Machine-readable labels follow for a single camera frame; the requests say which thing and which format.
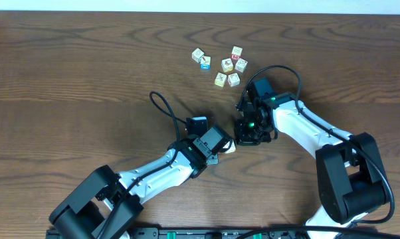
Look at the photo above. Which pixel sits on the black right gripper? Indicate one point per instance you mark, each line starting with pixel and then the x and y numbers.
pixel 242 137

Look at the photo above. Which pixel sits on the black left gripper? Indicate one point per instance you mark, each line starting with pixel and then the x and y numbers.
pixel 195 145

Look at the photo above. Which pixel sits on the wooden block yellow edge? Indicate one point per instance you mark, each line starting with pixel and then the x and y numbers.
pixel 231 148

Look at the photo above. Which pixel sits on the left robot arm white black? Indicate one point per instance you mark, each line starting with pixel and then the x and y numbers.
pixel 106 203

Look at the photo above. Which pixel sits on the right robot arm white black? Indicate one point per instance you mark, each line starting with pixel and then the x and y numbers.
pixel 351 177

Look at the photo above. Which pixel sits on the plain wooden block letter J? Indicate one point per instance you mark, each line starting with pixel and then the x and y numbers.
pixel 233 79

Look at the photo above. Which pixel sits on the wooden block yellow border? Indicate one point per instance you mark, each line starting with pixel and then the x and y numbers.
pixel 220 79

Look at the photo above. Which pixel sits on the wooden block green letter side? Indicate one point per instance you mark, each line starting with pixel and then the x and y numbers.
pixel 241 65

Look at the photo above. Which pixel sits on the wooden block yellow letter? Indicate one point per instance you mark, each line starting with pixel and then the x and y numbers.
pixel 227 65

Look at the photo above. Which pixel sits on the wooden block red letter M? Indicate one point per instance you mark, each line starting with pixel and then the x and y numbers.
pixel 236 53

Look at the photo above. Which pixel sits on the wooden block blue letter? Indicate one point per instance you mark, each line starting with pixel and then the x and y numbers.
pixel 205 62

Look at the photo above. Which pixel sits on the wooden block green side far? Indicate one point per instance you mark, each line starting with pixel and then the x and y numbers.
pixel 197 54

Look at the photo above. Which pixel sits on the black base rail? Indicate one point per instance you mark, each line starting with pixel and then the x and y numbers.
pixel 183 233

